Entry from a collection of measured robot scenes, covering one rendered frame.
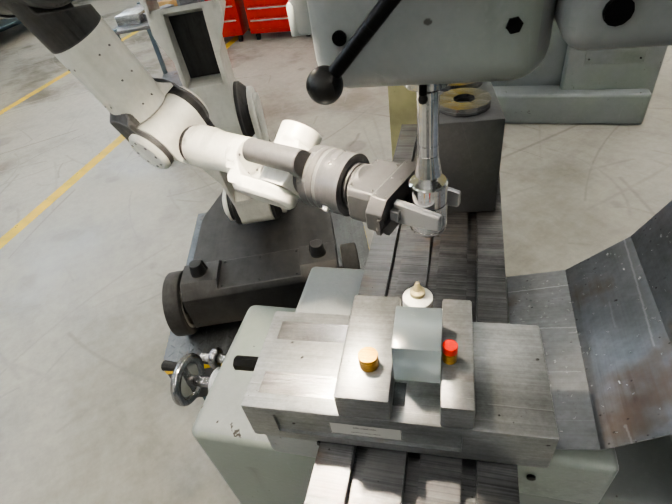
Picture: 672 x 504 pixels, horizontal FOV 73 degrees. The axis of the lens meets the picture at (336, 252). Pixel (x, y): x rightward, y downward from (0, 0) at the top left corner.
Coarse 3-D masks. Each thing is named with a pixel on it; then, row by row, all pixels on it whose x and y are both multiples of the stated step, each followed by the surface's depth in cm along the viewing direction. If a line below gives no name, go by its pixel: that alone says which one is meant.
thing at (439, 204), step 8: (416, 200) 55; (424, 200) 54; (432, 200) 54; (440, 200) 54; (432, 208) 55; (440, 208) 55; (416, 232) 58; (424, 232) 57; (432, 232) 57; (440, 232) 57
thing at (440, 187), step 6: (414, 174) 56; (414, 180) 55; (438, 180) 54; (444, 180) 54; (414, 186) 54; (420, 186) 54; (426, 186) 54; (432, 186) 54; (438, 186) 53; (444, 186) 54; (414, 192) 54; (420, 192) 53; (426, 192) 53; (432, 192) 53; (438, 192) 53; (444, 192) 54
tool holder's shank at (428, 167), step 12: (432, 96) 47; (420, 108) 48; (432, 108) 48; (420, 120) 49; (432, 120) 48; (420, 132) 50; (432, 132) 49; (420, 144) 51; (432, 144) 50; (420, 156) 52; (432, 156) 51; (420, 168) 53; (432, 168) 52; (420, 180) 54; (432, 180) 53
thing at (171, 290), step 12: (168, 276) 136; (180, 276) 136; (168, 288) 132; (168, 300) 131; (180, 300) 133; (168, 312) 131; (180, 312) 132; (168, 324) 132; (180, 324) 133; (192, 324) 139
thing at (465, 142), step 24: (456, 96) 79; (480, 96) 78; (456, 120) 75; (480, 120) 74; (504, 120) 74; (456, 144) 77; (480, 144) 77; (456, 168) 80; (480, 168) 80; (480, 192) 83
